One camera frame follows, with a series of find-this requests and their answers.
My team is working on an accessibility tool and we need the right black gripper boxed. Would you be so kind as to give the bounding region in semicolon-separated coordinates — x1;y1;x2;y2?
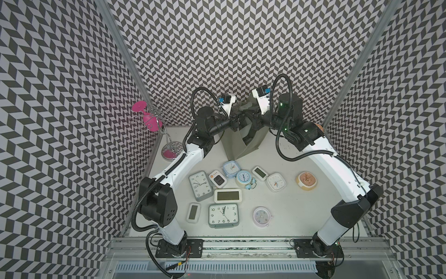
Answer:
243;104;290;133

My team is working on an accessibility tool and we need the green canvas bag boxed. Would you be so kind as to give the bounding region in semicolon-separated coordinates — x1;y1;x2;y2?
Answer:
221;97;268;160

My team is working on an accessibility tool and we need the white square analog clock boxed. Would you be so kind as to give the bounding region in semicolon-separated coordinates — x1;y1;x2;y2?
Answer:
267;173;286;192

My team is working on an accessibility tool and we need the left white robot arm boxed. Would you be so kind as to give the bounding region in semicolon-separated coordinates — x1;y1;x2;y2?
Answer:
130;87;239;256

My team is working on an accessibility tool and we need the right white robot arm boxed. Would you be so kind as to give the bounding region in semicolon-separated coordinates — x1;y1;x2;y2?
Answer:
252;74;383;258

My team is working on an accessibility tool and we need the light blue square clock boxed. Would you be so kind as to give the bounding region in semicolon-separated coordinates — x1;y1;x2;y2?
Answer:
222;160;241;179

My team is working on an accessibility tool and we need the small white digital clock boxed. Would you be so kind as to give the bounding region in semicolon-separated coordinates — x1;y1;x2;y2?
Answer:
252;166;268;181

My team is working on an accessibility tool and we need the blue round twin-bell clock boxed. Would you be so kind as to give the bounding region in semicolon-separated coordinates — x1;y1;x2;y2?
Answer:
235;170;253;188

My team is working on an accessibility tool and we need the white orange digital clock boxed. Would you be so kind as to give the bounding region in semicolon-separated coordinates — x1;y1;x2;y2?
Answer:
209;170;228;189

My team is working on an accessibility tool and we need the grey-green tall analog clock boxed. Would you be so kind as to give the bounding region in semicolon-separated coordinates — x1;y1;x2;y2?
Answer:
188;171;214;202

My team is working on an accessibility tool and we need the white wide digital clock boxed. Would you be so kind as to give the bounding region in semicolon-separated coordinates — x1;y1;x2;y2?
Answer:
214;188;243;203

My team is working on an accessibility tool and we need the grey-green large analog clock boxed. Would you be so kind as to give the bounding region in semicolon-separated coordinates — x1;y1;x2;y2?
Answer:
208;203;239;229

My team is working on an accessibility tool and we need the small grey digital clock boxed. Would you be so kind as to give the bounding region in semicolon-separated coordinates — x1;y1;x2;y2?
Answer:
186;202;201;224

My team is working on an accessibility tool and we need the orange patterned bowl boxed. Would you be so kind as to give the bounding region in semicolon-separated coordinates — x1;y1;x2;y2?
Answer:
314;123;325;133

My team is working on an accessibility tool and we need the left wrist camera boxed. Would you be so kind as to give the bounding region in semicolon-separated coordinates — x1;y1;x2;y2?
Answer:
218;94;236;116

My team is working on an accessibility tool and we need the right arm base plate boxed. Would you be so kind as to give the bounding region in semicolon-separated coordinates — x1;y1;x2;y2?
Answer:
291;238;344;259

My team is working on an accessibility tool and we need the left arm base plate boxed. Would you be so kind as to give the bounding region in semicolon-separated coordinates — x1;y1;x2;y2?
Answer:
155;238;204;259

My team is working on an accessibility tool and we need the aluminium front rail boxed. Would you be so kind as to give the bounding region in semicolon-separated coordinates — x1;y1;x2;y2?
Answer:
104;236;396;262

